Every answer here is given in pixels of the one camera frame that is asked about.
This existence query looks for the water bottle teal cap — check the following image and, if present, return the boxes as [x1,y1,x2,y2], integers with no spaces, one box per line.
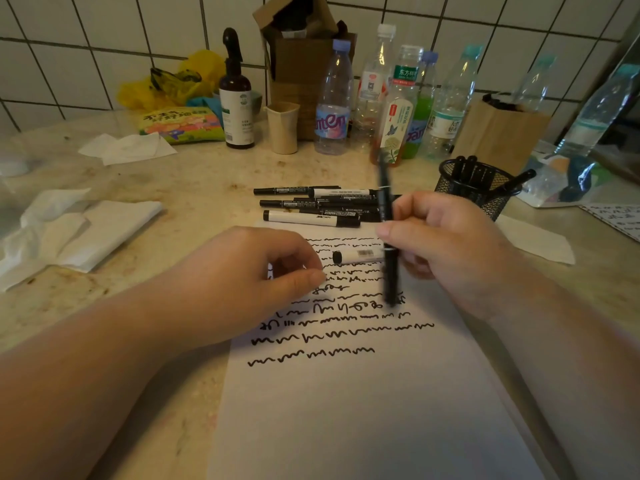
[419,43,485,161]
[555,63,640,158]
[512,54,557,111]

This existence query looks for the brown spray bottle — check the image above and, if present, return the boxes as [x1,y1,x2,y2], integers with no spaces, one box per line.
[219,27,256,149]

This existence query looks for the person's left hand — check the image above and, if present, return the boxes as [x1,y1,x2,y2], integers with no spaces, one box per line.
[159,225,327,351]

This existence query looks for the clear bottle white cap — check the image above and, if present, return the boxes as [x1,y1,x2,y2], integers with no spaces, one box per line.
[349,23,397,151]

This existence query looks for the person's right forearm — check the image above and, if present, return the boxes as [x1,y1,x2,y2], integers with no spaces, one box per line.
[487,279,640,480]

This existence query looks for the green soda bottle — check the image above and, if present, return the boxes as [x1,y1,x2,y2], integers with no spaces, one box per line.
[402,50,440,159]

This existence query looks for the colourful snack packet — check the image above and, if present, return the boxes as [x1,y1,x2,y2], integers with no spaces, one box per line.
[139,106,226,145]

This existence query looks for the yellow plastic bag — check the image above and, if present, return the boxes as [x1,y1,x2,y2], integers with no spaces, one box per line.
[117,49,227,111]

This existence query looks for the person's right hand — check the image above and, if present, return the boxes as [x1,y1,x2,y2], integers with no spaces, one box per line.
[375,191,531,323]

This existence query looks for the zigzag scribbled paper sheet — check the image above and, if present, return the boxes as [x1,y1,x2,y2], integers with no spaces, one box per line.
[579,203,640,244]

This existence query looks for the small cardboard box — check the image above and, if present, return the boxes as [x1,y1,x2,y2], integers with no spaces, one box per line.
[451,93,552,175]

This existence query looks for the white barrel marker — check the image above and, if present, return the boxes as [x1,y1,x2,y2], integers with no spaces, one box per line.
[332,248,386,266]

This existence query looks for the folded white napkin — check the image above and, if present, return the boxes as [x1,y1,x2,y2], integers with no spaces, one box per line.
[57,199,165,274]

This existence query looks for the clear bottle purple cap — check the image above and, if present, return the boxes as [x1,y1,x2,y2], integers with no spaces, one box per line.
[313,39,353,155]

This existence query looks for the clear plastic bag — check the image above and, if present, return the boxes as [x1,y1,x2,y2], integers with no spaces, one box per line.
[517,153,616,209]

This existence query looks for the white paper sheet fine scribbles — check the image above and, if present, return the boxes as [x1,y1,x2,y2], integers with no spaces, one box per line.
[206,222,549,480]

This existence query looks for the small white paper piece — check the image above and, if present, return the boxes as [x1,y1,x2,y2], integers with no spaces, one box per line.
[495,214,577,266]

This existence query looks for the orange tea bottle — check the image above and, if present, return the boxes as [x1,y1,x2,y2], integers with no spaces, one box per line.
[369,44,425,167]

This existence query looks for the black mesh pen holder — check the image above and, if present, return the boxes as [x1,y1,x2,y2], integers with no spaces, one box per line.
[433,158,523,221]

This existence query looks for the open cardboard box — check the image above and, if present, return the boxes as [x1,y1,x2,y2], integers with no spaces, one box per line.
[252,0,357,141]

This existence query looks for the person's left forearm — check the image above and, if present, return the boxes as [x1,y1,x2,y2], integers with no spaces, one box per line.
[0,289,191,480]

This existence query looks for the beige cup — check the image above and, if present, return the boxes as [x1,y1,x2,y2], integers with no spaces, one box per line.
[265,101,301,155]

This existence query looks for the pile of black pens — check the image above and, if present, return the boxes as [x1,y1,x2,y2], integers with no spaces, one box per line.
[252,184,403,229]

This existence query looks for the flat white tissue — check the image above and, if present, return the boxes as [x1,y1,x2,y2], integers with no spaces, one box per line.
[78,132,179,167]

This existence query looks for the crumpled white tissue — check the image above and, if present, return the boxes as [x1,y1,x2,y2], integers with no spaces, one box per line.
[0,188,93,293]

